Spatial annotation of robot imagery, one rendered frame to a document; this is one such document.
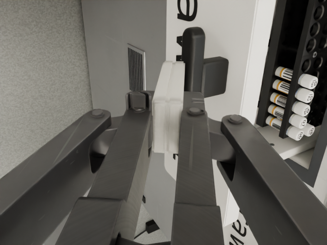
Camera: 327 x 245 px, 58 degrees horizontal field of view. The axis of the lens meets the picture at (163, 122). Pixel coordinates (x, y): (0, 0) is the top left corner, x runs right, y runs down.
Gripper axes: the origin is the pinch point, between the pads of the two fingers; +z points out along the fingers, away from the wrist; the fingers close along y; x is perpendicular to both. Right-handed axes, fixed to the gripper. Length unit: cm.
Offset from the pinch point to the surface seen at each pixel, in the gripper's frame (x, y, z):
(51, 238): -94, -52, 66
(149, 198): -48, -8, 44
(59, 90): -33, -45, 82
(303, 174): -13.8, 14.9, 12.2
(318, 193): -14.9, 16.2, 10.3
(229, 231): -29.7, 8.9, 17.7
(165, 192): -40, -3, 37
